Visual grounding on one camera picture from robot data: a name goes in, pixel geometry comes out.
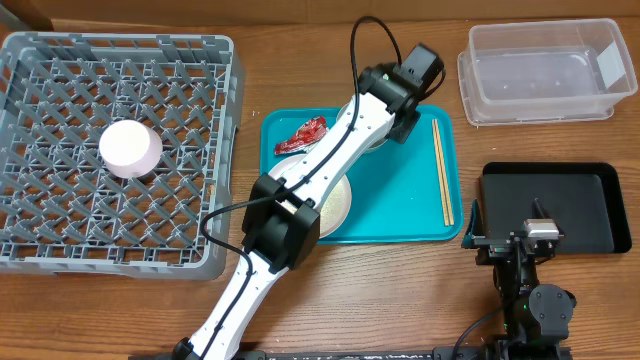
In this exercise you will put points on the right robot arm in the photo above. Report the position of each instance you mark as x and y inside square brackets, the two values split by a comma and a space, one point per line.
[536, 316]

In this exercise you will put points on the red snack wrapper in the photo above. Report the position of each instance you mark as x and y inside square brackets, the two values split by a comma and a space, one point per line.
[306, 135]

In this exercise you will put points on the small white bowl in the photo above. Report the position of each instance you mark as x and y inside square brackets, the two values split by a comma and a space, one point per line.
[130, 149]

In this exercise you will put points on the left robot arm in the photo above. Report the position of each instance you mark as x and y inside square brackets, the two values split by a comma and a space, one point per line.
[282, 218]

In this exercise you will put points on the large white dinner plate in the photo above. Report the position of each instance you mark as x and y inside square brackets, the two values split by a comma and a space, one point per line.
[337, 205]

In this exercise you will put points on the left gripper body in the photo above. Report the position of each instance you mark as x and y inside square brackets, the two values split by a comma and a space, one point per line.
[409, 128]

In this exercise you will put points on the grey plastic dish rack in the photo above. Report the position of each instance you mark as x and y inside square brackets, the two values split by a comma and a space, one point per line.
[62, 210]

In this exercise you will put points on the grey metal bowl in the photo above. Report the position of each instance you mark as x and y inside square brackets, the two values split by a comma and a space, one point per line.
[375, 145]

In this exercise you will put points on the teal serving tray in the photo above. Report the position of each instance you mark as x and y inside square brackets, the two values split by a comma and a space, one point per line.
[395, 189]

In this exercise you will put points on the black plastic tray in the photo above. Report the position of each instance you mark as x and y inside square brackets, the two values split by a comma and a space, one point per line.
[583, 198]

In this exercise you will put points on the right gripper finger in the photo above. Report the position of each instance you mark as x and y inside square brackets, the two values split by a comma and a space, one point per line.
[475, 227]
[539, 211]

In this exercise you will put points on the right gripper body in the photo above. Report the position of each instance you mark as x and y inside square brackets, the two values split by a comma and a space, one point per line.
[509, 238]

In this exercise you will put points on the clear plastic container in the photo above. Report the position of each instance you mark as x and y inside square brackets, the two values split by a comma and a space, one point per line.
[600, 40]

